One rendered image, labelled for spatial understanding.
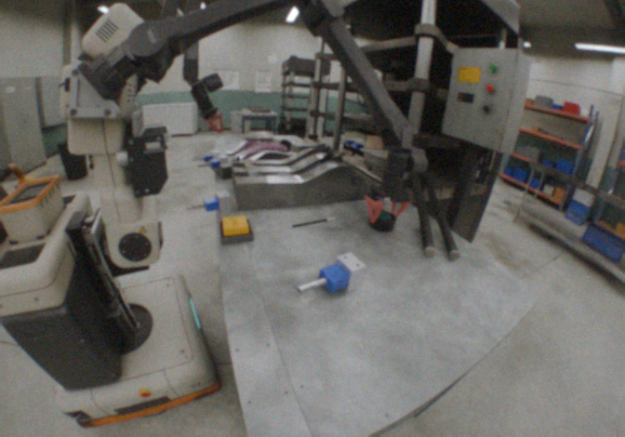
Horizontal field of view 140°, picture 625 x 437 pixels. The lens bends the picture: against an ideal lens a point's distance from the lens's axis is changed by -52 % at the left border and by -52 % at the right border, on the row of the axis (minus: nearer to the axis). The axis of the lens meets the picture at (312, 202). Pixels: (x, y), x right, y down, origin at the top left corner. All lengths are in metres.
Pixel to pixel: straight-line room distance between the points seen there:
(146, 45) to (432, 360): 0.72
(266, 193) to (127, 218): 0.42
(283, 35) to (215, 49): 2.14
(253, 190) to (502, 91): 0.95
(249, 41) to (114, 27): 7.47
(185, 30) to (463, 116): 1.00
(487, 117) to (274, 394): 1.04
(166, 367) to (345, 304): 0.76
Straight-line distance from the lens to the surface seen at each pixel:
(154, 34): 0.52
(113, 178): 0.75
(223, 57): 8.02
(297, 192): 0.74
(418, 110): 1.11
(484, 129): 1.05
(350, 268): 0.45
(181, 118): 7.30
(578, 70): 7.36
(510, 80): 1.04
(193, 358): 1.01
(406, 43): 1.39
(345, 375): 0.38
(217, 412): 1.21
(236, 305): 0.44
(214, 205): 0.71
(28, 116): 6.53
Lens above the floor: 1.13
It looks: 25 degrees down
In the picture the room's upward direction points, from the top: 6 degrees clockwise
